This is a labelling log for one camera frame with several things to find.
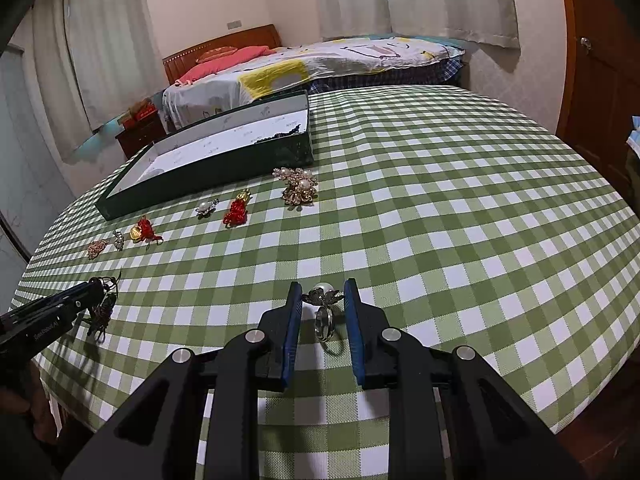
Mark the metal door knob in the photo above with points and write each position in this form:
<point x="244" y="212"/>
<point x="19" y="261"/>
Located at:
<point x="585" y="43"/>

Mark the dark wooden nightstand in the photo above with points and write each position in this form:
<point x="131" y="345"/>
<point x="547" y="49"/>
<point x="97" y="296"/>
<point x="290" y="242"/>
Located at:
<point x="142" y="137"/>

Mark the wall outlet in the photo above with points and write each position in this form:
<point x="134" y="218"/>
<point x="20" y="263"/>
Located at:
<point x="234" y="24"/>

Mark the blue plaid bed sheet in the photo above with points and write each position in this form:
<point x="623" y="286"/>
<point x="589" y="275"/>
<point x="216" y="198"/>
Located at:
<point x="400" y="79"/>

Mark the black beaded ornament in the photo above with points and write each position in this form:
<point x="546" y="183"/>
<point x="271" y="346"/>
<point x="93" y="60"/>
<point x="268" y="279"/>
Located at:
<point x="105" y="305"/>

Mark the green checked tablecloth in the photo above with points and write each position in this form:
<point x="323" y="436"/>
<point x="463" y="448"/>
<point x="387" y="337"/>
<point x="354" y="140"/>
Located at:
<point x="450" y="210"/>

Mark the rose gold brooch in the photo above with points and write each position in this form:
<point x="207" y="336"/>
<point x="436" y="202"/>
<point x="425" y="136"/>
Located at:
<point x="96" y="248"/>

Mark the large gold pearl brooch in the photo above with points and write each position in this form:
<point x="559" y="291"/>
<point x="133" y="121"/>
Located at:
<point x="299" y="192"/>

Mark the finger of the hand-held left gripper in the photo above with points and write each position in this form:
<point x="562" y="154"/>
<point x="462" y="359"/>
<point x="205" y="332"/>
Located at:
<point x="82" y="292"/>

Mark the small pearl flower brooch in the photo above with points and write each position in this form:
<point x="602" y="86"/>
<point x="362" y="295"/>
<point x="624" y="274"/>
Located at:
<point x="204" y="207"/>

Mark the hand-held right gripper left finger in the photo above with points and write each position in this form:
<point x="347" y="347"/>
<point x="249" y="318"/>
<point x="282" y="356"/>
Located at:
<point x="291" y="335"/>

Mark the brown wooden door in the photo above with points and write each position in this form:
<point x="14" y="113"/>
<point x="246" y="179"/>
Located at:
<point x="600" y="85"/>

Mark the red knot gold charm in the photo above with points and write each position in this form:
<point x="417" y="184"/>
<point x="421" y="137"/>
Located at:
<point x="145" y="227"/>
<point x="235" y="212"/>

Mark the bed with patterned cover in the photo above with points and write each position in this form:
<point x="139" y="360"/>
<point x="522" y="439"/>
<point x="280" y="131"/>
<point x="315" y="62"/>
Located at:
<point x="350" y="57"/>

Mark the wooden bed headboard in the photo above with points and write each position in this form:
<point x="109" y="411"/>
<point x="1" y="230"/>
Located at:
<point x="200" y="52"/>

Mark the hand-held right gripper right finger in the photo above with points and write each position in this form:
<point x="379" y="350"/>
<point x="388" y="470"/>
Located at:
<point x="354" y="335"/>

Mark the red boxes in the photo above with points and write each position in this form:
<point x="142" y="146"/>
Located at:
<point x="142" y="110"/>

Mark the dark green jewelry box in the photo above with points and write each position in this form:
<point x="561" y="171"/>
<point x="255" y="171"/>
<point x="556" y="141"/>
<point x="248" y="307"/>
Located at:
<point x="210" y="170"/>

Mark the pink pillow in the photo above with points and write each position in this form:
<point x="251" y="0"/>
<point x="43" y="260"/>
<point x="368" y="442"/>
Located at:
<point x="235" y="58"/>

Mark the orange pillow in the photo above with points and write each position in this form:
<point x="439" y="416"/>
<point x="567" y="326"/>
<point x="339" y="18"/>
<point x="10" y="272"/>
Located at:
<point x="217" y="53"/>

